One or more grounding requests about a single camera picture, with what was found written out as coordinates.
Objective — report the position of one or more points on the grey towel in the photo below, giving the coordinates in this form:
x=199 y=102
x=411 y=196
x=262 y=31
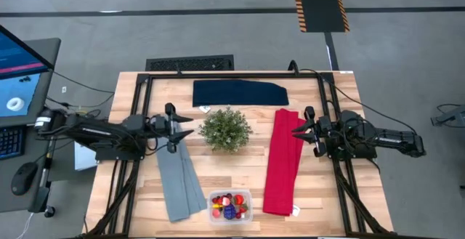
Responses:
x=181 y=181

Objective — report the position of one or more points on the black perforated panel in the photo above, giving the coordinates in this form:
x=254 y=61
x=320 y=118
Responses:
x=189 y=64

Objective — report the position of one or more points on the white box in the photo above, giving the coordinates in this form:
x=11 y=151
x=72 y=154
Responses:
x=83 y=157

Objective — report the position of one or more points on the red towel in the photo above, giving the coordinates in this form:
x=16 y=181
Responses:
x=283 y=166

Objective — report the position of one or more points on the navy blue towel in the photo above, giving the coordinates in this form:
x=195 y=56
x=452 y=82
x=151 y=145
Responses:
x=236 y=93

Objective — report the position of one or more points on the black orange-striped floor mat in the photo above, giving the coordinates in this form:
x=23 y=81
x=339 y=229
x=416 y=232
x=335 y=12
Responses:
x=319 y=3

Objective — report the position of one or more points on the yellow toy banana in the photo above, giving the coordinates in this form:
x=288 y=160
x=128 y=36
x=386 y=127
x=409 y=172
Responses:
x=217 y=206

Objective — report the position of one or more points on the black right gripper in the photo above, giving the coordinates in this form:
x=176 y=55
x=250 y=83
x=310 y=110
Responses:
x=318 y=130

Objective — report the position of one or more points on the green artificial potted plant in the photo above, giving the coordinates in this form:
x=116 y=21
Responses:
x=225 y=130

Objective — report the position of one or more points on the black chair base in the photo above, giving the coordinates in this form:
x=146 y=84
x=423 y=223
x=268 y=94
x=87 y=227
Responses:
x=450 y=115

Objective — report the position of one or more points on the grey computer desk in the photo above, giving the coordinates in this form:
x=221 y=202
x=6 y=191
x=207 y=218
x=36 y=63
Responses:
x=47 y=61

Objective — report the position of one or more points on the purple toy grape bunch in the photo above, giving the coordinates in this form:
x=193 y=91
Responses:
x=229 y=211

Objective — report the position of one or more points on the small white floor adapter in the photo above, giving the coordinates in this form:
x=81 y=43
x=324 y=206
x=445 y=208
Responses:
x=64 y=89

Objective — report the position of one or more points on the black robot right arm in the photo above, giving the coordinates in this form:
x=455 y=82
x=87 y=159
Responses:
x=378 y=135

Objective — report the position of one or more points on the black computer mouse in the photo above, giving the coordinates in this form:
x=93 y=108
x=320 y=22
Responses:
x=23 y=177

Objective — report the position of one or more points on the leafy red toy strawberry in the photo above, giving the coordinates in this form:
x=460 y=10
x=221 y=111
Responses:
x=242 y=209

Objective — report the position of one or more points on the black keyboard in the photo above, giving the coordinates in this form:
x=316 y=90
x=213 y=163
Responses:
x=9 y=142

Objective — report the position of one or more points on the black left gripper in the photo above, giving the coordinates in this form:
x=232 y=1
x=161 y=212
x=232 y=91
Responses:
x=165 y=126

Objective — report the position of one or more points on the computer monitor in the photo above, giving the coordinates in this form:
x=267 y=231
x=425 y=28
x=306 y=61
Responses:
x=18 y=57

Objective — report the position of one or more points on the large red toy strawberry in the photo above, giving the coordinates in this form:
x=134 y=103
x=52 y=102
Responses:
x=238 y=199

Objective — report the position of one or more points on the clear plastic tupperware container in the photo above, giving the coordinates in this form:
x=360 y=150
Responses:
x=218 y=221

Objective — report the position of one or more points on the small red toy strawberry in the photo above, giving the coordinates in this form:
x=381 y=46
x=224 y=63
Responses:
x=220 y=201

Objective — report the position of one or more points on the black aluminium table frame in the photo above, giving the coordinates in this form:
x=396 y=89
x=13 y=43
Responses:
x=174 y=75

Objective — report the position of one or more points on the pink lumpy toy fruit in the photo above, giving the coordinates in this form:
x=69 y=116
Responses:
x=226 y=201

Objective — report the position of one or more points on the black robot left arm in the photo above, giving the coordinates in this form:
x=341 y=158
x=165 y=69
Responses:
x=101 y=131

